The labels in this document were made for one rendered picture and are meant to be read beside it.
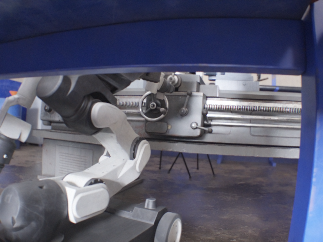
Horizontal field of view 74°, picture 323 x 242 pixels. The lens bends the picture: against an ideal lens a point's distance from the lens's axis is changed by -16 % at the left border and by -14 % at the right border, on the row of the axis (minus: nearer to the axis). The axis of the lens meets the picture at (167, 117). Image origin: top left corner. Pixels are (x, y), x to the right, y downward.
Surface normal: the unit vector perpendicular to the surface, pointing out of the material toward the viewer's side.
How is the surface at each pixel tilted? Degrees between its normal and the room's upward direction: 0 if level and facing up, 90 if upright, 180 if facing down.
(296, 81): 90
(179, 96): 90
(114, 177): 90
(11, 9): 180
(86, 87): 90
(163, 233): 61
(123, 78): 156
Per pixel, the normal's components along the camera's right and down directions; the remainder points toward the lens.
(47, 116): -0.27, -0.07
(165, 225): -0.19, -0.78
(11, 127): 0.64, 0.01
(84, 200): 0.92, 0.04
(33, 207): 0.80, -0.29
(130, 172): 0.70, 0.31
